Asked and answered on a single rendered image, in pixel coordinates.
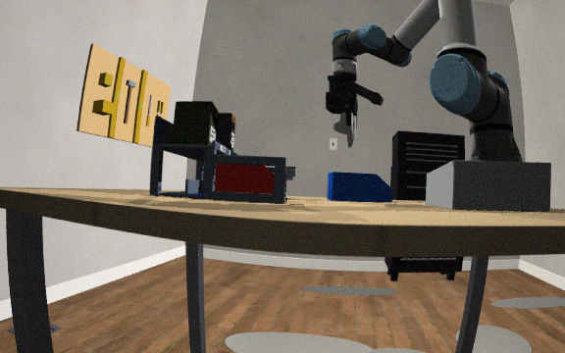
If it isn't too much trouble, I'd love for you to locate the grey metal shelf rack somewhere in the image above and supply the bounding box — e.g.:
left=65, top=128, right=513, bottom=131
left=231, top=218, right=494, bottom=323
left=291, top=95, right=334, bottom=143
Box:
left=150, top=116, right=296, bottom=204

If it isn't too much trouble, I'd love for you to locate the olive green case with orange latches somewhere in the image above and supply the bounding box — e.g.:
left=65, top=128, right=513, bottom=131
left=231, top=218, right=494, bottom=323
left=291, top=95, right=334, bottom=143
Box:
left=172, top=101, right=218, bottom=145

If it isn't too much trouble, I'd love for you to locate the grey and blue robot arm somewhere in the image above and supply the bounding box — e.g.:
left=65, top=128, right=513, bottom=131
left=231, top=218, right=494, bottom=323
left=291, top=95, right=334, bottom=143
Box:
left=332, top=0, right=523, bottom=162

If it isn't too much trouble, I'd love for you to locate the blue bin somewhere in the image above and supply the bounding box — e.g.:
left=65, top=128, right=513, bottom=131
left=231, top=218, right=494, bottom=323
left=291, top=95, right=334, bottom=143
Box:
left=327, top=172, right=391, bottom=202

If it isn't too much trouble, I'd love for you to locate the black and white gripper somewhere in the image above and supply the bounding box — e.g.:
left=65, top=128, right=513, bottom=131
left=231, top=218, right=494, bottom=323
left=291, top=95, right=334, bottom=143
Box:
left=326, top=73, right=358, bottom=148

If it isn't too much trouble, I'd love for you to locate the dark grey case with orange latches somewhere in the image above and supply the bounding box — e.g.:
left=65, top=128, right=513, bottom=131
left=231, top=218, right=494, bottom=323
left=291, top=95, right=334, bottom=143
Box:
left=216, top=113, right=235, bottom=151

